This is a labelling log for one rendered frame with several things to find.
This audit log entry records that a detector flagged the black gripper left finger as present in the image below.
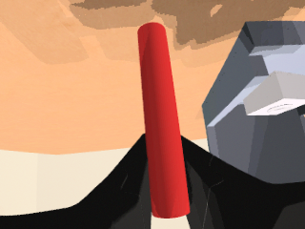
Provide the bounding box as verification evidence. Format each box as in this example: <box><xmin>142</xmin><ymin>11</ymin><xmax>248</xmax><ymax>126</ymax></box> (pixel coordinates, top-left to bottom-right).
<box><xmin>0</xmin><ymin>134</ymin><xmax>152</xmax><ymax>229</ymax></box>

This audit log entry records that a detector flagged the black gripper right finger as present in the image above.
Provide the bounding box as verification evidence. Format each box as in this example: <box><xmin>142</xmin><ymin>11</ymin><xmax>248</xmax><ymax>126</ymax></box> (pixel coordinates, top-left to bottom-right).
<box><xmin>180</xmin><ymin>135</ymin><xmax>305</xmax><ymax>229</ymax></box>

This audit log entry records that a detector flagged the red peg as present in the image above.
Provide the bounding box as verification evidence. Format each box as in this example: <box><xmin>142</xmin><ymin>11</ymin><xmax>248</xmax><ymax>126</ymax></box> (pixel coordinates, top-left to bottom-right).
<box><xmin>137</xmin><ymin>22</ymin><xmax>190</xmax><ymax>219</ymax></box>

